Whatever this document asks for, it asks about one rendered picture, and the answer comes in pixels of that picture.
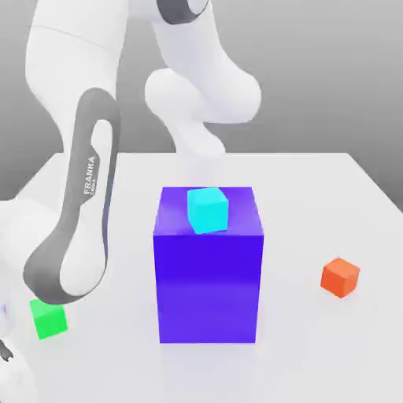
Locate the small cyan cube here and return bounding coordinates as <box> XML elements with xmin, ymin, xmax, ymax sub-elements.
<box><xmin>187</xmin><ymin>187</ymin><xmax>230</xmax><ymax>235</ymax></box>

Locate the small orange cube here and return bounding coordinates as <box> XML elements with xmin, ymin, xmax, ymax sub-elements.
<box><xmin>320</xmin><ymin>257</ymin><xmax>360</xmax><ymax>299</ymax></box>

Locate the small green cube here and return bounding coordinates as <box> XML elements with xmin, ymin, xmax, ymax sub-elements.
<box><xmin>29</xmin><ymin>298</ymin><xmax>69</xmax><ymax>341</ymax></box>

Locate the large blue box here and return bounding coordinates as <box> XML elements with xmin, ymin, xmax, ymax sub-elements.
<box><xmin>153</xmin><ymin>186</ymin><xmax>264</xmax><ymax>345</ymax></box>

